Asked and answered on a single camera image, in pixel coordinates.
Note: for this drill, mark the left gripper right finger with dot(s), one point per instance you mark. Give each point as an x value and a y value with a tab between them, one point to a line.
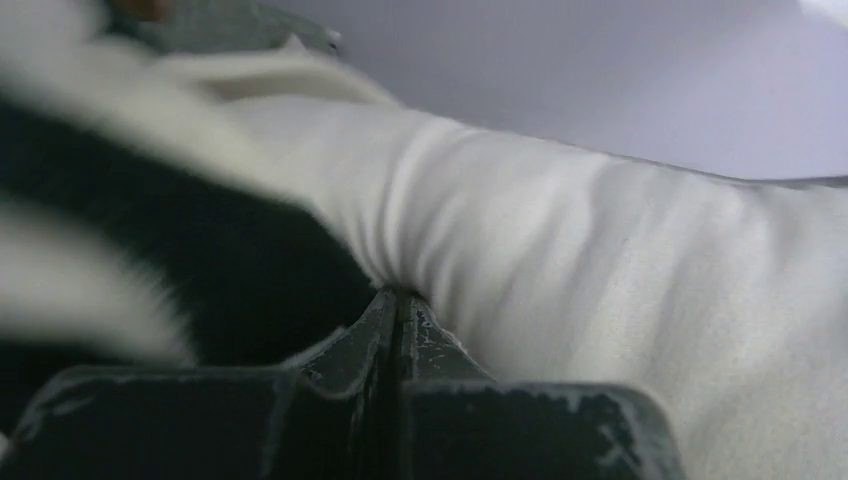
456	422

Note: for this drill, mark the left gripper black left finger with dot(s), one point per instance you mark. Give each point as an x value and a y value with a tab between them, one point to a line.
313	419

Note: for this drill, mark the white pillow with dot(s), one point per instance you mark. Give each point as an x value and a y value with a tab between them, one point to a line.
725	298

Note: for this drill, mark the black white checkered pillowcase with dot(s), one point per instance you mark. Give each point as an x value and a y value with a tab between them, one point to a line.
116	249

